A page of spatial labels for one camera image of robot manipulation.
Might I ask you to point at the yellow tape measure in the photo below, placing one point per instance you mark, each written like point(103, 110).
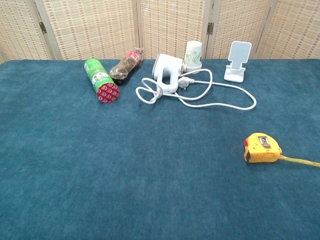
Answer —
point(262, 150)

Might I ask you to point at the blue tablecloth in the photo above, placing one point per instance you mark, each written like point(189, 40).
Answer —
point(150, 162)

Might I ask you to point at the white handheld appliance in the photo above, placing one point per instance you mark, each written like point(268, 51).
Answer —
point(162, 65)

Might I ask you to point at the cola plastic bottle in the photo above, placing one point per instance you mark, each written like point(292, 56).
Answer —
point(125, 66)

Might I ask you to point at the white cup with lid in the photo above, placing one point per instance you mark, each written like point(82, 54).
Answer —
point(193, 55)

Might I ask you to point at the green chip can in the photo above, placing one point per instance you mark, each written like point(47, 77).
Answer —
point(100, 77)

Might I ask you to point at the white phone stand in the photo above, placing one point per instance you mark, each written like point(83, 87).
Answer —
point(240, 52)

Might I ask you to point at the woven folding screen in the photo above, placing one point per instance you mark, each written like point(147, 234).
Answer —
point(100, 25)

